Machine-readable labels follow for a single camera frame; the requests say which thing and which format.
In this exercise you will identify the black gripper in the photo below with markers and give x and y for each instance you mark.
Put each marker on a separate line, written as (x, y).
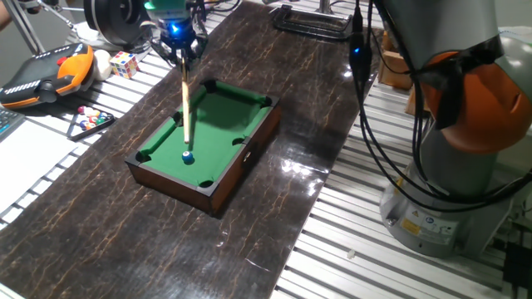
(183, 37)

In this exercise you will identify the wooden pool cue stick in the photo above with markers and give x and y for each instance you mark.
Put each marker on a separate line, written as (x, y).
(185, 104)

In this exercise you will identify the blue pool ball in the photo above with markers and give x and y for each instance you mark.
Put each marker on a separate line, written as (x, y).
(187, 156)

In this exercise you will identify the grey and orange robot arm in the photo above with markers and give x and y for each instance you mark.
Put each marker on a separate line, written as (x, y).
(457, 104)

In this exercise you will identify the mini green pool table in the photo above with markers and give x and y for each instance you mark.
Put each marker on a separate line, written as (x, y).
(216, 137)

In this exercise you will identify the black triangle ball rack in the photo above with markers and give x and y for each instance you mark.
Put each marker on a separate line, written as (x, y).
(75, 135)

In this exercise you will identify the Rubik's cube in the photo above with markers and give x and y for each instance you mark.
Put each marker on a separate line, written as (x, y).
(124, 64)

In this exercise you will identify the black filament spool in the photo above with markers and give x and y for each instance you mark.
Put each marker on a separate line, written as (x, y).
(116, 18)

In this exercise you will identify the white rounded object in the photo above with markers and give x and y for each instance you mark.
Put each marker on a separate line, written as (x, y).
(101, 64)

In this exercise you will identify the orange and black teach pendant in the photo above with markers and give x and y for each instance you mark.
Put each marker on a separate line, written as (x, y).
(41, 79)

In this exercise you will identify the grey tripod stand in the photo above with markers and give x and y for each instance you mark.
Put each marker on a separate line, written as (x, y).
(23, 29)

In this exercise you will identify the large white paper sheet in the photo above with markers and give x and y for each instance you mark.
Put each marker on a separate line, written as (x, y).
(29, 158)

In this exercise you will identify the dark marble pattern mat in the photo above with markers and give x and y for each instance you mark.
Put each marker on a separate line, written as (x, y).
(124, 241)

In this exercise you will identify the open cardboard box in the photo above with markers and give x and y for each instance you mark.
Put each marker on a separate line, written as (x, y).
(395, 70)

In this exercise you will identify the small white scrap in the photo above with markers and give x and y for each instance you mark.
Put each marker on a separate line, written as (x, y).
(351, 253)

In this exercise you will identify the black clamp frame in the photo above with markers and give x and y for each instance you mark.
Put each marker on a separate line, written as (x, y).
(307, 29)

